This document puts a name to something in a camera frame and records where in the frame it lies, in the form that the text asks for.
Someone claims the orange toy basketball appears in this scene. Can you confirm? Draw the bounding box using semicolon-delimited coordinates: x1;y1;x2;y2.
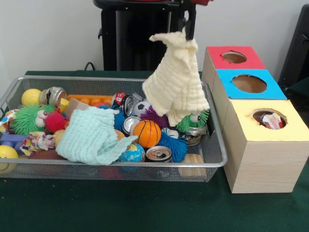
131;120;161;148

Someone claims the red spiky ball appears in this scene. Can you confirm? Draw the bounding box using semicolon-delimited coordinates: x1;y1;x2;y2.
45;112;67;133

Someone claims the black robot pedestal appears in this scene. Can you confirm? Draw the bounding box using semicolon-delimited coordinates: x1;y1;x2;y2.
93;0;194;72

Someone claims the blue spiky ball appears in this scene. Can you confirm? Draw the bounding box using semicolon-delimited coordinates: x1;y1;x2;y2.
157;128;188;162

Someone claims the cream waffle cloth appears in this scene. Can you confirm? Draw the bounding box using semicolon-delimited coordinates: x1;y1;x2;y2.
142;28;211;127

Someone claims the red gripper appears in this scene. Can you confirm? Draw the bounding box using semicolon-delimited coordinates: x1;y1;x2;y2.
178;0;213;40

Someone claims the multicoloured patterned cloth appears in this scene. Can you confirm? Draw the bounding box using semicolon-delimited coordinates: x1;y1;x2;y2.
262;112;285;130
19;131;56;156

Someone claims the yellow ball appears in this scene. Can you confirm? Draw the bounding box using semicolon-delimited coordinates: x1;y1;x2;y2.
21;88;43;107

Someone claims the wooden box with three holes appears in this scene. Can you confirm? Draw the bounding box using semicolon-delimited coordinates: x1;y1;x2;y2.
201;46;309;194

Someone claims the flattened silver can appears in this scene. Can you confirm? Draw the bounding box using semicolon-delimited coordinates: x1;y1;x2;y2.
145;145;173;163

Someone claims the shallow clear mesh bin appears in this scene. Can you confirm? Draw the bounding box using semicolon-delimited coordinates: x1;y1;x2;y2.
0;75;227;183

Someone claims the green spiky ball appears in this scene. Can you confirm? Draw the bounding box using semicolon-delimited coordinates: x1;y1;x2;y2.
12;104;56;136
175;109;211;134

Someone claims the mint waffle cloth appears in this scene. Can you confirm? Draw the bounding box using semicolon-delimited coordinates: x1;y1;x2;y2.
56;106;138;166

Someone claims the orange toy brick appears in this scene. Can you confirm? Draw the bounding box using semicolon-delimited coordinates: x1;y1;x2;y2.
68;94;112;108

